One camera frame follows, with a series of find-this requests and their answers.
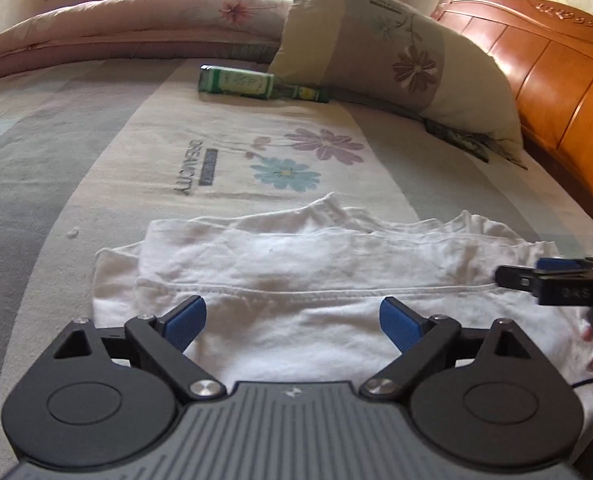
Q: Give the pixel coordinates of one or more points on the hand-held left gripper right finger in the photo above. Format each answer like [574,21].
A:
[399,322]

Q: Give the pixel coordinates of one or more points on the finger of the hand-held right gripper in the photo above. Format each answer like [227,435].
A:
[561,265]
[516,277]

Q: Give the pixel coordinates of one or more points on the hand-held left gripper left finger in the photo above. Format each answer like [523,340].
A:
[186,320]

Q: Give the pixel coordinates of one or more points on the white printed t-shirt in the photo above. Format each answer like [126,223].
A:
[301,260]

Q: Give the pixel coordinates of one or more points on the white lint scrap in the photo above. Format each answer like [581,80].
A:
[72,232]

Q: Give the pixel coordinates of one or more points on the wooden headboard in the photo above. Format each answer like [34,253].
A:
[556,70]

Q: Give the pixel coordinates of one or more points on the green glass bottle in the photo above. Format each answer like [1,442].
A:
[236,81]

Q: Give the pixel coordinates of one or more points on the floral patchwork pillow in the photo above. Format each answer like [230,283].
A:
[376,45]

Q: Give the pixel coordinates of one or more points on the folded pink floral quilt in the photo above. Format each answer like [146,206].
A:
[126,25]

